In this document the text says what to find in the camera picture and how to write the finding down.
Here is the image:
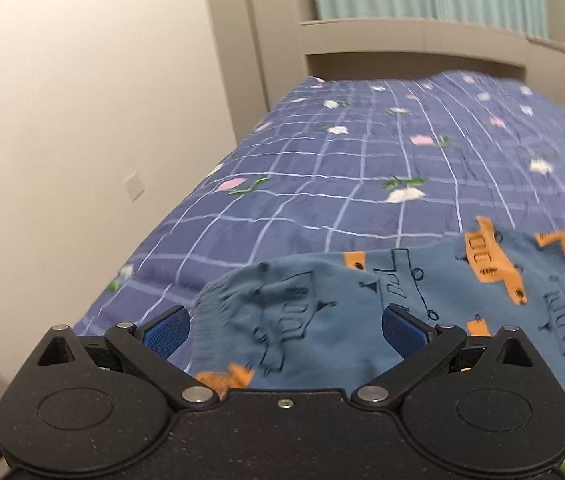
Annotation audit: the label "purple checked floral blanket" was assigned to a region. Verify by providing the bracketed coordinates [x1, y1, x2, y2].
[72, 71, 565, 480]

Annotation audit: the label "blue pants with orange print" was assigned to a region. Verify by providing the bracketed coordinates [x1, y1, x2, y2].
[190, 216, 565, 443]

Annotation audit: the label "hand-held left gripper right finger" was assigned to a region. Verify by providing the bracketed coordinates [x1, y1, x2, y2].
[351, 305, 530, 411]

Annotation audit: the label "beige wall switch plate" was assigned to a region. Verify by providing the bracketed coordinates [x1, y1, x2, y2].
[123, 170, 147, 203]

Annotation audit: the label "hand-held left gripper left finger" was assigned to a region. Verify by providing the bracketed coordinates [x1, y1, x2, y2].
[37, 305, 220, 411]

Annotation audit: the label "beige bed headboard unit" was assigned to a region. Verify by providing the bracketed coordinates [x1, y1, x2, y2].
[200, 0, 565, 146]

